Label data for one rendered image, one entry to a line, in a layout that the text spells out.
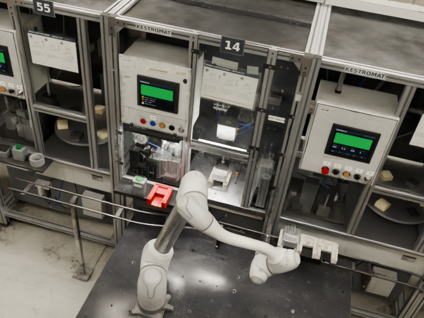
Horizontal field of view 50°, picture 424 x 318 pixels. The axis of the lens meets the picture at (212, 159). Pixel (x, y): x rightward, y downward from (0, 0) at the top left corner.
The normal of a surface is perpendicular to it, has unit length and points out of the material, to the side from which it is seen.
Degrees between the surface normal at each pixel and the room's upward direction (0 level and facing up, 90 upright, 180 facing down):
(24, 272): 0
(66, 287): 0
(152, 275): 6
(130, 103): 90
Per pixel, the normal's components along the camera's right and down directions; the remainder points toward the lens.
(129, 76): -0.26, 0.59
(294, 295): 0.09, -0.77
